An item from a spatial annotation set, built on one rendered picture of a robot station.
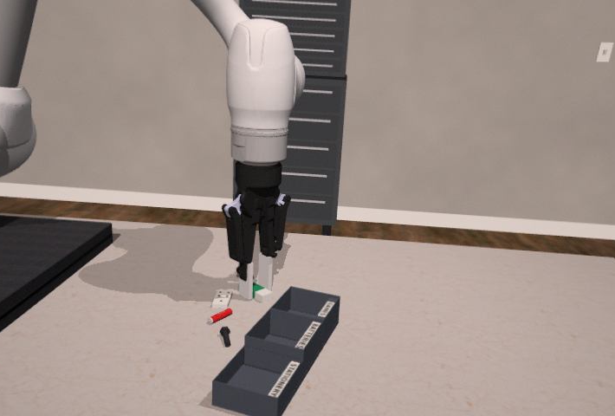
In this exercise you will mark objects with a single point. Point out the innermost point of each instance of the red battery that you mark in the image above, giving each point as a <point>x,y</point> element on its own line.
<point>219,316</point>

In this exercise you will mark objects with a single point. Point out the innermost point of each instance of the green and white eraser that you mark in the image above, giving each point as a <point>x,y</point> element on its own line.
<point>261,294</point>

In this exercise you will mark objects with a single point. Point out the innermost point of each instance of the white domino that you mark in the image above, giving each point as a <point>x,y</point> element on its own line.
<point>222,299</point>

